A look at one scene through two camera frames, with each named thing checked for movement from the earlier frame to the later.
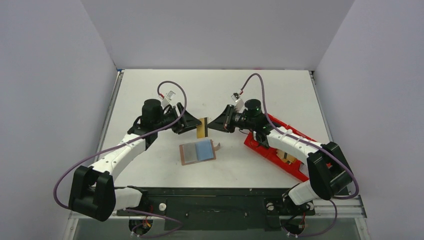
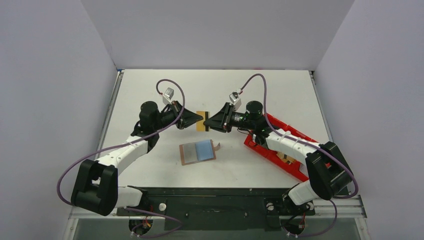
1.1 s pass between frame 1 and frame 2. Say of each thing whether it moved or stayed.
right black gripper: stayed
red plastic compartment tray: stayed
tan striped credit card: moved
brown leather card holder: stayed
